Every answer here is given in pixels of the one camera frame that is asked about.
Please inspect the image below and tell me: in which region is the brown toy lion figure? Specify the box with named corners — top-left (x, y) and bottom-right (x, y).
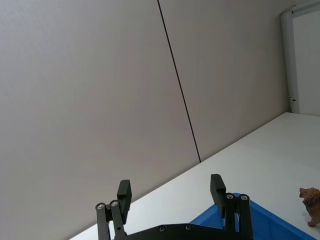
top-left (298, 186), bottom-right (320, 228)

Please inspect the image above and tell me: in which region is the blue plastic bin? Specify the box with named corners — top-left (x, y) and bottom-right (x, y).
top-left (189, 191), bottom-right (320, 240)

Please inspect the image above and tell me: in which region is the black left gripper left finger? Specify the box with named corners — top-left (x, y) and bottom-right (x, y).
top-left (94, 179), bottom-right (133, 240)

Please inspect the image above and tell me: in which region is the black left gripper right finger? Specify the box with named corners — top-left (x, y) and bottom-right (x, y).
top-left (210, 173), bottom-right (254, 239)

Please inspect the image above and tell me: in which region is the white framed board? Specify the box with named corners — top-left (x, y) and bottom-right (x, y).
top-left (279, 0), bottom-right (320, 116)

